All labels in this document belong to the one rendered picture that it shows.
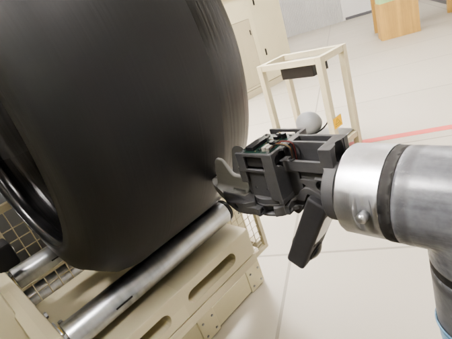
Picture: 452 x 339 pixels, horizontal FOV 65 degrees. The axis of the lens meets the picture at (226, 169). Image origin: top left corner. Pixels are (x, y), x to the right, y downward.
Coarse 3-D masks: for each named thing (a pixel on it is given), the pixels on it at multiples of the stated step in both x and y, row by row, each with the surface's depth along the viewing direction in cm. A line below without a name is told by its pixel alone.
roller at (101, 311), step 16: (224, 208) 67; (192, 224) 64; (208, 224) 65; (224, 224) 67; (176, 240) 61; (192, 240) 62; (160, 256) 59; (176, 256) 60; (128, 272) 56; (144, 272) 56; (160, 272) 58; (112, 288) 54; (128, 288) 54; (144, 288) 56; (96, 304) 52; (112, 304) 52; (128, 304) 54; (80, 320) 50; (96, 320) 51; (112, 320) 53; (80, 336) 49
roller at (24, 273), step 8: (48, 248) 74; (32, 256) 72; (40, 256) 72; (48, 256) 73; (56, 256) 73; (24, 264) 70; (32, 264) 71; (40, 264) 71; (48, 264) 72; (56, 264) 74; (16, 272) 69; (24, 272) 70; (32, 272) 70; (40, 272) 72; (16, 280) 69; (24, 280) 70; (32, 280) 71
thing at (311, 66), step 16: (320, 48) 273; (336, 48) 254; (272, 64) 276; (288, 64) 263; (304, 64) 253; (320, 64) 244; (288, 80) 308; (320, 80) 250; (352, 96) 274; (272, 112) 298; (304, 112) 296; (352, 112) 279; (320, 128) 295; (336, 128) 264; (352, 128) 286
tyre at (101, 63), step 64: (0, 0) 32; (64, 0) 33; (128, 0) 37; (192, 0) 42; (0, 64) 34; (64, 64) 33; (128, 64) 36; (192, 64) 42; (0, 128) 79; (64, 128) 35; (128, 128) 37; (192, 128) 44; (0, 192) 69; (64, 192) 40; (128, 192) 40; (192, 192) 49; (64, 256) 59; (128, 256) 49
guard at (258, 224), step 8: (0, 208) 83; (8, 208) 85; (232, 208) 139; (240, 216) 142; (248, 216) 146; (256, 216) 148; (240, 224) 143; (248, 224) 146; (256, 224) 150; (248, 232) 146; (256, 232) 150; (264, 240) 153; (24, 248) 88; (40, 248) 91; (264, 248) 153; (256, 256) 150; (56, 272) 94; (64, 272) 96; (24, 288) 89; (40, 296) 92
